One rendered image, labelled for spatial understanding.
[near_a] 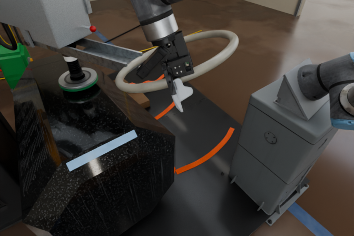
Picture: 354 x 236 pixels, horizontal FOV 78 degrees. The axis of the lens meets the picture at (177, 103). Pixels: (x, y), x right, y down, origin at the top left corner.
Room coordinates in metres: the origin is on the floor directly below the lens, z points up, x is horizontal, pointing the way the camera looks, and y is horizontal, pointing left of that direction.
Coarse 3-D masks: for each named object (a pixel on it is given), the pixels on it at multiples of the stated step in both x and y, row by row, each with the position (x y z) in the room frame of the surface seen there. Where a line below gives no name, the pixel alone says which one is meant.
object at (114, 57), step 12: (48, 48) 1.05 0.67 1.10; (60, 48) 1.01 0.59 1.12; (72, 48) 0.97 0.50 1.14; (96, 48) 1.04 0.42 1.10; (108, 48) 1.00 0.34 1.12; (120, 48) 0.96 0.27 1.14; (84, 60) 0.93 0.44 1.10; (96, 60) 0.89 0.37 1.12; (108, 60) 0.85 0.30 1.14; (120, 60) 0.92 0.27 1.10; (132, 60) 0.92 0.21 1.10
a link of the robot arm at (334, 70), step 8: (344, 56) 0.86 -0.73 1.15; (352, 56) 0.83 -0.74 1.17; (328, 64) 0.88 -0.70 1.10; (336, 64) 0.85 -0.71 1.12; (344, 64) 0.82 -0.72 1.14; (352, 64) 0.80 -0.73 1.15; (320, 72) 0.87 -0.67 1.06; (328, 72) 0.85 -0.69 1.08; (336, 72) 0.82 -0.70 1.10; (344, 72) 0.79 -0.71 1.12; (352, 72) 0.78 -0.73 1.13; (328, 80) 0.83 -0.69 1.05; (336, 80) 0.79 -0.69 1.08; (344, 80) 0.76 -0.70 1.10; (352, 80) 0.75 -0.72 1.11; (328, 88) 0.82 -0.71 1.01
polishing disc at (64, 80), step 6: (66, 72) 1.13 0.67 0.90; (84, 72) 1.13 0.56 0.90; (90, 72) 1.13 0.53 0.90; (60, 78) 1.06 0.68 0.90; (66, 78) 1.06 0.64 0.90; (84, 78) 1.06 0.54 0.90; (90, 78) 1.06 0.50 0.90; (60, 84) 1.01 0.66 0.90; (66, 84) 1.00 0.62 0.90; (72, 84) 1.00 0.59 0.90; (78, 84) 1.00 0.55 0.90; (84, 84) 1.00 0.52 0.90
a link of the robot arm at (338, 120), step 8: (336, 88) 0.76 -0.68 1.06; (344, 88) 0.70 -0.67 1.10; (352, 88) 0.66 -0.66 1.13; (336, 96) 0.72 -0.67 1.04; (344, 96) 0.67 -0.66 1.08; (352, 96) 0.63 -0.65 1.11; (336, 104) 0.68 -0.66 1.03; (344, 104) 0.65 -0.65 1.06; (352, 104) 0.63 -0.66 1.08; (336, 112) 0.67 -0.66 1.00; (344, 112) 0.64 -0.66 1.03; (352, 112) 0.61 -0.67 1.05; (336, 120) 0.64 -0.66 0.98; (344, 120) 0.62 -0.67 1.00; (352, 120) 0.61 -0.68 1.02; (344, 128) 0.64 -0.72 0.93; (352, 128) 0.63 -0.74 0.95
